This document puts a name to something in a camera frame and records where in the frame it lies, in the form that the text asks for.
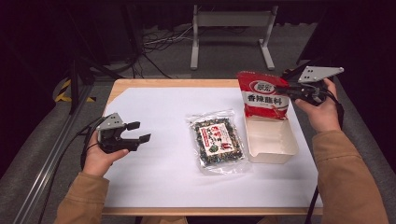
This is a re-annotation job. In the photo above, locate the red seasoning packet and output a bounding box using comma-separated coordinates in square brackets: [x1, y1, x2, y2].
[235, 70, 291, 120]

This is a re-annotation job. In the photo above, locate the yellow and black hazard tape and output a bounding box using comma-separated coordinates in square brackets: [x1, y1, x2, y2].
[54, 77, 97, 104]

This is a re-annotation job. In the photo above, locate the person's left hand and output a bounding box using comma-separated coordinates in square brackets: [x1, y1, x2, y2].
[82, 132, 130, 178]

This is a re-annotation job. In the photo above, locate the bundle of floor cables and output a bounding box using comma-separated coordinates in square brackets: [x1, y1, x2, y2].
[141, 25, 194, 53]

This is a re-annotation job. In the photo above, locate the left hand-held gripper cable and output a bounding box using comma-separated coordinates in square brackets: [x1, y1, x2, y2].
[79, 116, 108, 172]

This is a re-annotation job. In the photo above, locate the right hand-held gripper cable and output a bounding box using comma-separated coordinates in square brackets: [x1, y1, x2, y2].
[320, 87, 346, 130]

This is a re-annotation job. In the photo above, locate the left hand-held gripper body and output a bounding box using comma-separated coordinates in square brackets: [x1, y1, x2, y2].
[95, 112, 141, 154]

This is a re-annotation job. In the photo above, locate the clear packet of dark mix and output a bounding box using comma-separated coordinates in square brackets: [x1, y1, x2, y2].
[186, 108, 250, 175]

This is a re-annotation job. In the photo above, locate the person's right hand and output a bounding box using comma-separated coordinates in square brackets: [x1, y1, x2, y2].
[293, 77, 342, 134]

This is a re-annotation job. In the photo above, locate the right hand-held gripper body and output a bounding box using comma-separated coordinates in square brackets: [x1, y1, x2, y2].
[288, 65, 346, 106]

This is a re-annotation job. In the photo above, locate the white table sheet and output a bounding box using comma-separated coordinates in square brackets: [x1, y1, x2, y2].
[101, 87, 323, 209]

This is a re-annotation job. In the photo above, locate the hand-held gripper cable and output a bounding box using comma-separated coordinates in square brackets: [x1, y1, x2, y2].
[79, 116, 108, 172]
[320, 87, 346, 130]

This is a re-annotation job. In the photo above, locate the white metal stand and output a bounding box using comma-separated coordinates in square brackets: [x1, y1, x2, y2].
[190, 4, 279, 71]

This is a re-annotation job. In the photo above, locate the white plastic box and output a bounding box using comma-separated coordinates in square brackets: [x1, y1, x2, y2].
[243, 106, 300, 164]

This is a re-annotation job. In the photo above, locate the aluminium rail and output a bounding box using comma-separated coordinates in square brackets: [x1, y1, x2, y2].
[12, 83, 94, 224]

